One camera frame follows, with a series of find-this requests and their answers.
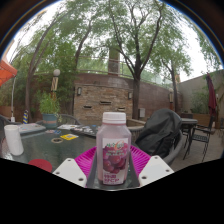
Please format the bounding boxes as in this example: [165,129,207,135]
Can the blue yellow striped bollard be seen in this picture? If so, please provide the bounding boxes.
[22,109,30,125]

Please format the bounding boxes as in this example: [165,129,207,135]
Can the green plant in teal pot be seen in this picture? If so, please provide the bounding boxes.
[37,91,63,129]

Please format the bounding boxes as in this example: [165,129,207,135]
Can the green leafy tree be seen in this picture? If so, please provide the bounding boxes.
[99,0,188,120]
[24,13,94,123]
[149,33,194,114]

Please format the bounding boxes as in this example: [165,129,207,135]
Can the closed maroon patio umbrella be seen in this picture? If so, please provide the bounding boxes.
[205,72,218,118]

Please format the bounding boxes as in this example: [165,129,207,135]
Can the black metal patio chair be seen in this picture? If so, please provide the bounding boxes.
[183,116,216,163]

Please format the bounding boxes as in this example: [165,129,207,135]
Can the round dark patio table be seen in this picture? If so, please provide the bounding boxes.
[179,117,199,148]

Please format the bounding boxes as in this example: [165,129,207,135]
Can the yellow card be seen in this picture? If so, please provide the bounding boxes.
[59,133,80,141]

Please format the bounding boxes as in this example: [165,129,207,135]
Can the white cup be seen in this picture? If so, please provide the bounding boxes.
[3,124,25,157]

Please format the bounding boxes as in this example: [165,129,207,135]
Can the black laptop with stickers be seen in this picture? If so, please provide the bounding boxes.
[71,124,101,138]

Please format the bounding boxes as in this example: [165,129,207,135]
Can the flat round red coaster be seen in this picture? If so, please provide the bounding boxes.
[27,158,54,174]

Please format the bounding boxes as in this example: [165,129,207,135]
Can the black backpack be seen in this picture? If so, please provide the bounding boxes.
[134,107,184,158]

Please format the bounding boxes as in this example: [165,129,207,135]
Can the globe-topped lamp post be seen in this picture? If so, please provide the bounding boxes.
[50,68,61,101]

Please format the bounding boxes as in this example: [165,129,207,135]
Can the orange canopy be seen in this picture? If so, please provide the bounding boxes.
[0,59,18,88]

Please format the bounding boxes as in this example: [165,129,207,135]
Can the pink juice bottle white cap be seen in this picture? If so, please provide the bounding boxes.
[95,111,132,186]

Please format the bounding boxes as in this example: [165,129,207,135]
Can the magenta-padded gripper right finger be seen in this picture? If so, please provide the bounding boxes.
[128,145,175,188]

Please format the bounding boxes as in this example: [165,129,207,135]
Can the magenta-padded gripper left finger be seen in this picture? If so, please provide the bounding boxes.
[52,146,101,189]

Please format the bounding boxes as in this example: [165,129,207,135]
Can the silver laptop with stickers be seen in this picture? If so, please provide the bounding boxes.
[18,122,47,135]

